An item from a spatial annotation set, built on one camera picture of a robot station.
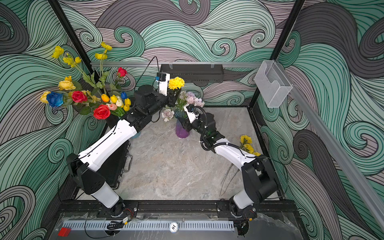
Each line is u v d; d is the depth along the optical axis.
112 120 0.97
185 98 0.83
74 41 0.83
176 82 0.63
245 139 0.98
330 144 0.53
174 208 0.74
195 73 0.95
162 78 0.56
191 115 0.68
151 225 0.70
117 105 0.76
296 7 0.71
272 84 0.77
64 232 0.66
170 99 0.61
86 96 0.73
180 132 0.96
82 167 0.42
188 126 0.72
